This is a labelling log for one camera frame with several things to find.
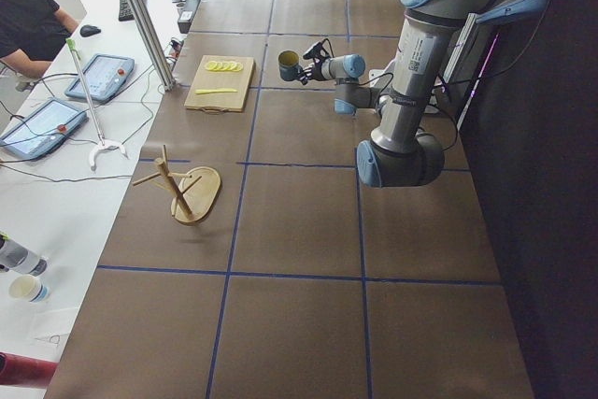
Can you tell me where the clear water bottle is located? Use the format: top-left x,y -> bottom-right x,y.
1,234 -> 48,277

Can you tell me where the far teach pendant tablet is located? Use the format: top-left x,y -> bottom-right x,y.
76,53 -> 135,104

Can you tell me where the white paper cup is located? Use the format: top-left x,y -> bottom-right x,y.
8,275 -> 50,303

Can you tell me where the black box with label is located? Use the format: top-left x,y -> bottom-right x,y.
177,0 -> 201,34

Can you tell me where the teach pendant tablet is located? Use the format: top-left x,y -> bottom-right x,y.
76,53 -> 135,104
1,98 -> 88,161

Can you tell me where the yellow plastic knife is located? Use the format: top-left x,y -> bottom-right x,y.
194,88 -> 238,95

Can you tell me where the black computer mouse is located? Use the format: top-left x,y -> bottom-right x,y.
79,24 -> 102,37

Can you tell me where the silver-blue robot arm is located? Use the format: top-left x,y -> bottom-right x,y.
299,38 -> 393,115
356,0 -> 548,188

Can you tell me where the teal mug yellow inside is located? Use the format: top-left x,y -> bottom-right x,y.
278,50 -> 302,82

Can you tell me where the seated person black shirt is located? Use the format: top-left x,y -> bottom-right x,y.
1,0 -> 79,79

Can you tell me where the aluminium frame post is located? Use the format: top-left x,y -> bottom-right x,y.
128,0 -> 176,92

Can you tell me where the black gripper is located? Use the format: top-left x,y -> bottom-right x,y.
296,38 -> 333,85

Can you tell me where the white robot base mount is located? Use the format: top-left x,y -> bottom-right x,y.
367,69 -> 393,91

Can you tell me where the near teach pendant tablet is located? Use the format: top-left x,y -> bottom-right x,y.
1,98 -> 88,161

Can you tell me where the bamboo cutting board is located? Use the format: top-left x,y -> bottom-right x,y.
184,54 -> 255,112

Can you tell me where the wooden cup storage rack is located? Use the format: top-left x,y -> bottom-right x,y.
133,145 -> 221,225

